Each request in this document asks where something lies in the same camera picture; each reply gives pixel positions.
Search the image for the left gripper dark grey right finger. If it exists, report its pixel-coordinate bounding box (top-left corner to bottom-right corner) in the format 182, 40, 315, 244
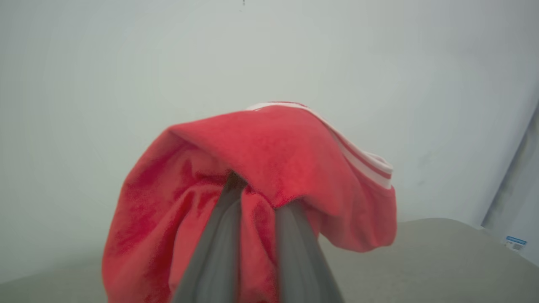
275, 201, 345, 303

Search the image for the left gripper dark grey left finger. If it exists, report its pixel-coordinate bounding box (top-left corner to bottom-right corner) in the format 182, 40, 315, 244
172, 171, 248, 303

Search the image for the red garment with white trim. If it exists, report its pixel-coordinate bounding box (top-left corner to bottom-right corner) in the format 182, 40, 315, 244
101, 101, 398, 303

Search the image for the blue and white label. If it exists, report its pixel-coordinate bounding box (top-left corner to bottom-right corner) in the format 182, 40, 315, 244
504, 236, 528, 252

